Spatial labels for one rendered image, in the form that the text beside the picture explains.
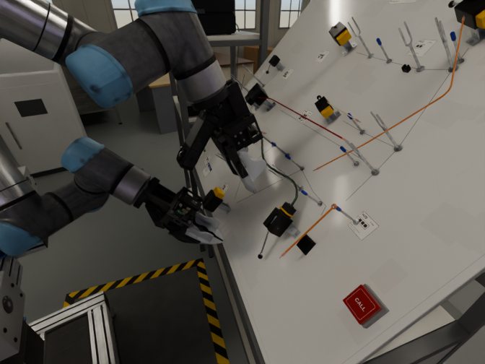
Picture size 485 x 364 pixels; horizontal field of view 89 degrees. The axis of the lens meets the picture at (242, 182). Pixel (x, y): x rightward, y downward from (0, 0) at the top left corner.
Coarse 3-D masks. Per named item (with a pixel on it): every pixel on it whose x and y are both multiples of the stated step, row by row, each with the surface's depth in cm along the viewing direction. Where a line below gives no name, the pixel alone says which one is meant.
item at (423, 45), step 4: (420, 40) 65; (424, 40) 64; (428, 40) 64; (432, 40) 63; (436, 40) 62; (416, 44) 66; (420, 44) 65; (424, 44) 64; (428, 44) 63; (432, 44) 62; (416, 48) 65; (420, 48) 64; (424, 48) 63; (428, 48) 63; (408, 52) 66; (416, 52) 65; (420, 52) 64; (424, 52) 63; (420, 56) 63
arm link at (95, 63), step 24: (144, 24) 32; (96, 48) 30; (120, 48) 31; (144, 48) 32; (72, 72) 31; (96, 72) 30; (120, 72) 31; (144, 72) 33; (96, 96) 31; (120, 96) 33
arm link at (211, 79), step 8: (216, 64) 39; (200, 72) 37; (208, 72) 38; (216, 72) 39; (176, 80) 40; (184, 80) 38; (192, 80) 38; (200, 80) 38; (208, 80) 38; (216, 80) 39; (224, 80) 41; (184, 88) 39; (192, 88) 39; (200, 88) 39; (208, 88) 39; (216, 88) 39; (192, 96) 40; (200, 96) 39; (208, 96) 40
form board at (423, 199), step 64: (320, 0) 112; (384, 0) 82; (448, 0) 64; (320, 64) 92; (384, 64) 71; (448, 64) 57; (320, 128) 78; (448, 128) 51; (320, 192) 67; (384, 192) 55; (448, 192) 47; (256, 256) 74; (320, 256) 59; (384, 256) 50; (448, 256) 43; (256, 320) 65; (320, 320) 53; (384, 320) 45
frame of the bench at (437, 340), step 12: (456, 312) 75; (456, 324) 72; (240, 336) 107; (432, 336) 69; (444, 336) 69; (456, 336) 69; (468, 336) 71; (408, 348) 67; (420, 348) 67; (432, 348) 67; (444, 348) 68; (456, 348) 76; (372, 360) 64; (384, 360) 64; (396, 360) 64; (408, 360) 64; (420, 360) 66; (444, 360) 81
